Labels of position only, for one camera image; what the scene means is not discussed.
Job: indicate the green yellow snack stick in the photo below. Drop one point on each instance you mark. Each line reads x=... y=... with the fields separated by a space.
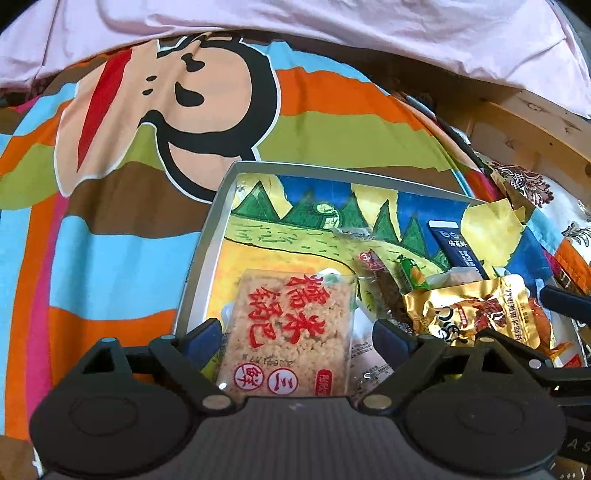
x=412 y=275

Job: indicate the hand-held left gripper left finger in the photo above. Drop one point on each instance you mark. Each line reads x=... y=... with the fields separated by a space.
x=205 y=334

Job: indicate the metal tray with picture lining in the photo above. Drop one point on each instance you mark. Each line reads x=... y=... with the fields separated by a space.
x=277 y=230

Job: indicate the rice cracker packet red print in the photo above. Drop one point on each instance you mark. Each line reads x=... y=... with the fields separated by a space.
x=281 y=332

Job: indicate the white red printed snack packet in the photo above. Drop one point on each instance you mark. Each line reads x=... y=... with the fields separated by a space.
x=367 y=362

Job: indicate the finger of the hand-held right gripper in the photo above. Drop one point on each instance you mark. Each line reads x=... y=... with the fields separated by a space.
x=565 y=300
x=561 y=373

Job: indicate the wooden bed frame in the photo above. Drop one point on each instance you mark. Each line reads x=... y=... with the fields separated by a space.
x=531 y=129

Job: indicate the clear packet of brown snack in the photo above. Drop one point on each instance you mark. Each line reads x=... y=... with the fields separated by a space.
x=385 y=286

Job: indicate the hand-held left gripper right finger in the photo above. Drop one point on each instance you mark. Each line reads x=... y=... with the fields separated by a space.
x=390 y=334

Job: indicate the pink bed sheet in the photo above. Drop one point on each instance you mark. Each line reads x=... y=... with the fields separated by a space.
x=323 y=27

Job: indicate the dark blue snack packet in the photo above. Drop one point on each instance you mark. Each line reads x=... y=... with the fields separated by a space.
x=459 y=247

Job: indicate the golden orange snack packet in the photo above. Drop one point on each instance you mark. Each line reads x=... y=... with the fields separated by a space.
x=466 y=309

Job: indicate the colourful printed blanket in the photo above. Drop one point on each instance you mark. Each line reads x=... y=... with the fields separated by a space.
x=115 y=230

